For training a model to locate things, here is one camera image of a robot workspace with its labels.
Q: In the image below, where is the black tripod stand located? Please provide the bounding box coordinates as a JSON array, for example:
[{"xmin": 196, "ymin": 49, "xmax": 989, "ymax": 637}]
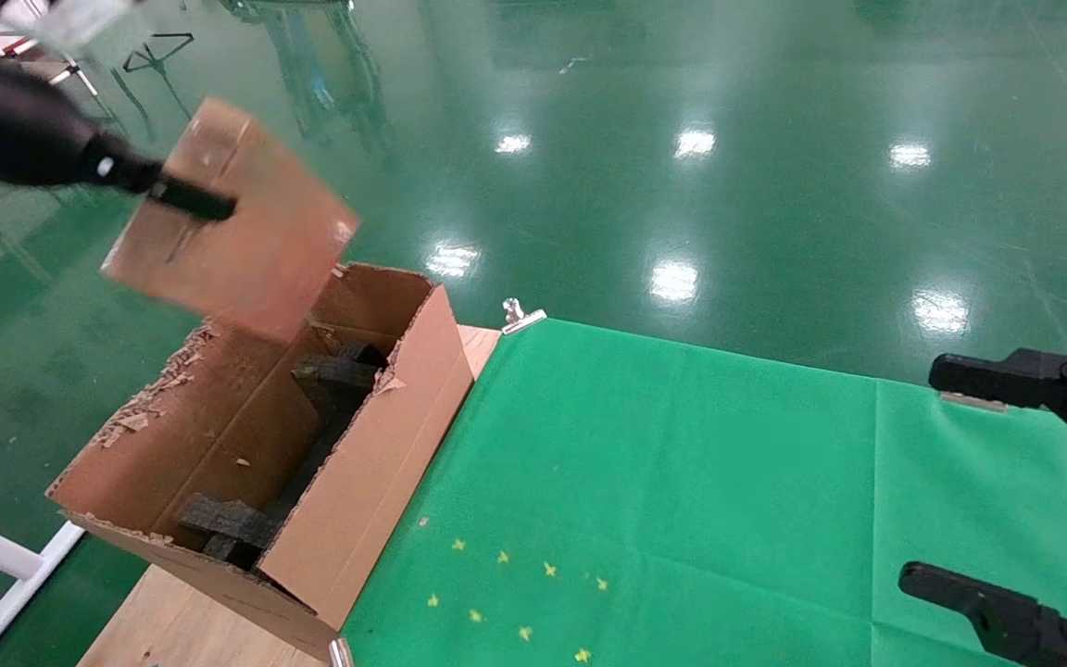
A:
[{"xmin": 121, "ymin": 32, "xmax": 196, "ymax": 75}]

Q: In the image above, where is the small cardboard box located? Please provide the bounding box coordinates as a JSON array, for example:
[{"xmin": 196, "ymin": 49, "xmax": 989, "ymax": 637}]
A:
[{"xmin": 100, "ymin": 97, "xmax": 360, "ymax": 344}]

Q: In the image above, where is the black foam block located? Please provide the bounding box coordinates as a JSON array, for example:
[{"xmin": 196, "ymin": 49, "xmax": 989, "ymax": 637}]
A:
[
  {"xmin": 291, "ymin": 341, "xmax": 392, "ymax": 418},
  {"xmin": 172, "ymin": 494, "xmax": 284, "ymax": 568}
]

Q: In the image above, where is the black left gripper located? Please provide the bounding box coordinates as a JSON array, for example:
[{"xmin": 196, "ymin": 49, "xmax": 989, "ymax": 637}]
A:
[{"xmin": 0, "ymin": 37, "xmax": 238, "ymax": 223}]

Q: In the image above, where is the green cloth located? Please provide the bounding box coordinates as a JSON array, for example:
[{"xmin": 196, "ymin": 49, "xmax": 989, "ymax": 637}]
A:
[{"xmin": 339, "ymin": 318, "xmax": 1067, "ymax": 667}]

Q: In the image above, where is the large open cardboard carton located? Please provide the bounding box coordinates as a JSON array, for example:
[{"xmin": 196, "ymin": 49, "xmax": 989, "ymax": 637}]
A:
[{"xmin": 44, "ymin": 262, "xmax": 477, "ymax": 663}]

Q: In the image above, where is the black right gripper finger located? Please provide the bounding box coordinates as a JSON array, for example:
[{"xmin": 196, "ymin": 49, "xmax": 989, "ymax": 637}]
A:
[
  {"xmin": 927, "ymin": 347, "xmax": 1067, "ymax": 469},
  {"xmin": 898, "ymin": 562, "xmax": 1067, "ymax": 667}
]

